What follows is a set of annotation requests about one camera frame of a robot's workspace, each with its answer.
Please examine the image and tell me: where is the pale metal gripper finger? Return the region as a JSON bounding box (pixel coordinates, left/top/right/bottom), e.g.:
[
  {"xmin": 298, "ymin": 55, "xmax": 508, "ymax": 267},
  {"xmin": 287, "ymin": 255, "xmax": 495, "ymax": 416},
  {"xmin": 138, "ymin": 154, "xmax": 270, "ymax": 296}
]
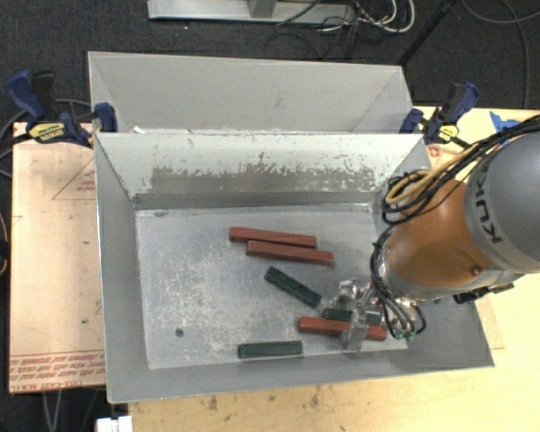
[
  {"xmin": 341, "ymin": 309, "xmax": 372, "ymax": 354},
  {"xmin": 336, "ymin": 278, "xmax": 373, "ymax": 311}
]

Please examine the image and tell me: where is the dark green flat block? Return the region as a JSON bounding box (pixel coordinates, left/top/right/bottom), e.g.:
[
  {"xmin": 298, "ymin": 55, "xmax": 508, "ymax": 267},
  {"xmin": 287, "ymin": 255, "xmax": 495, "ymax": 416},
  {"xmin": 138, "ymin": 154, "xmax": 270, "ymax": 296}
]
[
  {"xmin": 263, "ymin": 265, "xmax": 323, "ymax": 310},
  {"xmin": 320, "ymin": 307, "xmax": 383, "ymax": 326},
  {"xmin": 237, "ymin": 339, "xmax": 305, "ymax": 361}
]

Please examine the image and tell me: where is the red-brown flat block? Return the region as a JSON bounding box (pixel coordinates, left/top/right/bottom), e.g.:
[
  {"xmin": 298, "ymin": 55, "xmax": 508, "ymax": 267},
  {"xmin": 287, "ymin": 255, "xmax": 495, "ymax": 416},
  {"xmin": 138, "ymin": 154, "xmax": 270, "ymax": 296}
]
[
  {"xmin": 296, "ymin": 315, "xmax": 389, "ymax": 343},
  {"xmin": 245, "ymin": 239, "xmax": 336, "ymax": 268},
  {"xmin": 229, "ymin": 226, "xmax": 319, "ymax": 249}
]

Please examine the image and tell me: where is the grey metal bin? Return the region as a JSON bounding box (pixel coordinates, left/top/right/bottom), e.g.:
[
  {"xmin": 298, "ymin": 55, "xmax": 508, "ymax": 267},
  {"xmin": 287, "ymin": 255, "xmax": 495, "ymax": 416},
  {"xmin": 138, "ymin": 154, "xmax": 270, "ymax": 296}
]
[{"xmin": 87, "ymin": 50, "xmax": 496, "ymax": 405}]

